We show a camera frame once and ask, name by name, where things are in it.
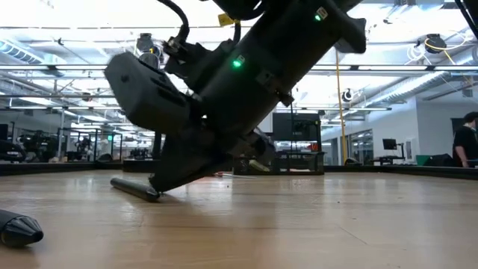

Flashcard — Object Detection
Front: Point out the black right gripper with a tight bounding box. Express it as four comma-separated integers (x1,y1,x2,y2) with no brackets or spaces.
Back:
105,52,259,194

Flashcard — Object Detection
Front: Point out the small yellow highlighter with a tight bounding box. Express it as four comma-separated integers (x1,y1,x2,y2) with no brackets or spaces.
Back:
248,159,271,173

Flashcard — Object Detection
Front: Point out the black pen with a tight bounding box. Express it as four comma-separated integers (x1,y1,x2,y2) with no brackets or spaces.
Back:
109,176,162,203
0,208,45,248

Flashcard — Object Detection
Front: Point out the black mesh desk organizer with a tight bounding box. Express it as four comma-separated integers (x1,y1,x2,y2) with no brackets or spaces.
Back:
233,141,326,176

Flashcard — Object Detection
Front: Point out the black background panel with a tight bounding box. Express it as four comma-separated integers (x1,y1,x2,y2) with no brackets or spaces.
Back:
272,113,322,152

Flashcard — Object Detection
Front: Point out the black background monitor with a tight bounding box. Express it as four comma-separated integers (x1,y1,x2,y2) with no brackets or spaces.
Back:
373,138,407,166

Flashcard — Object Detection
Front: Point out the black bag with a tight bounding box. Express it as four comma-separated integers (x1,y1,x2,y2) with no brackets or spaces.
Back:
423,152,455,167

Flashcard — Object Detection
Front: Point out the person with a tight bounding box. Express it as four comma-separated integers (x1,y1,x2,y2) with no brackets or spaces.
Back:
451,111,478,169

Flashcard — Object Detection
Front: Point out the yellow hanging cable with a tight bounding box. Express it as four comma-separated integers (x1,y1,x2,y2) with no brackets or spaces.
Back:
334,48,349,166

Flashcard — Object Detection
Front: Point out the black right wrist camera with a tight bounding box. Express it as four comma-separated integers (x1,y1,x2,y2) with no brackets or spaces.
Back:
164,35,210,90

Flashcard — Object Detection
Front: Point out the yellow cable tag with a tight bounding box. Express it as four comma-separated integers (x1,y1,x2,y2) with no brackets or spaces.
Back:
217,13,236,28

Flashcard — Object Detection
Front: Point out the silver ceiling duct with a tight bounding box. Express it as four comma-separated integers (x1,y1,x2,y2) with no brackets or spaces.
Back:
367,70,447,109
0,37,46,65

